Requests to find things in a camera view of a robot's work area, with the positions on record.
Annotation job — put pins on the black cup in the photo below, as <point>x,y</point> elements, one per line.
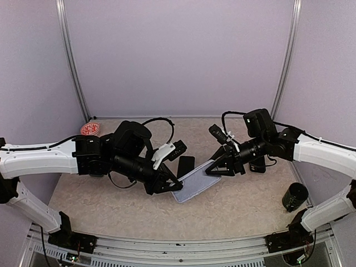
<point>295,196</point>

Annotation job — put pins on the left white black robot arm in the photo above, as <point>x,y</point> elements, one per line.
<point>127,151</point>

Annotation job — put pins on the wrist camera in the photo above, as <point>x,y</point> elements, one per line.
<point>169,151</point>
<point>223,138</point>

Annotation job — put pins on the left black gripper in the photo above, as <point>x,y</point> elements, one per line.
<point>155,185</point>

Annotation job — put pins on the front aluminium rail base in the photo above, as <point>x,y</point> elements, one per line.
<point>250,251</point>

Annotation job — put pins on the aluminium frame post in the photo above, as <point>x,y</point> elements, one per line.
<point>287,58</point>
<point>61,12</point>

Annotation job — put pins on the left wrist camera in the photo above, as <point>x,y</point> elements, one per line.
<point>169,151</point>

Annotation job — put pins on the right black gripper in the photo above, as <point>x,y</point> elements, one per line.
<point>233,160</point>

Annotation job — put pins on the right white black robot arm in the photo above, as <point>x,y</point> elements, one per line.
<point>292,144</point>

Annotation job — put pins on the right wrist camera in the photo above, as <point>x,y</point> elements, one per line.
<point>223,138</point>

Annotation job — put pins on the black phone case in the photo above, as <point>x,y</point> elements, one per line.
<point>258,165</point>

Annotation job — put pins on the left aluminium frame post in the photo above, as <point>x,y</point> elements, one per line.
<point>61,12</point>

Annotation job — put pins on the red white patterned bowl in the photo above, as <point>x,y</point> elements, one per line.
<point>90,129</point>

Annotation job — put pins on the right aluminium frame post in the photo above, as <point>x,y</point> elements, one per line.
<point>287,58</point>

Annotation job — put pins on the lilac phone case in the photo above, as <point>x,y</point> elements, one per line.
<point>195,182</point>

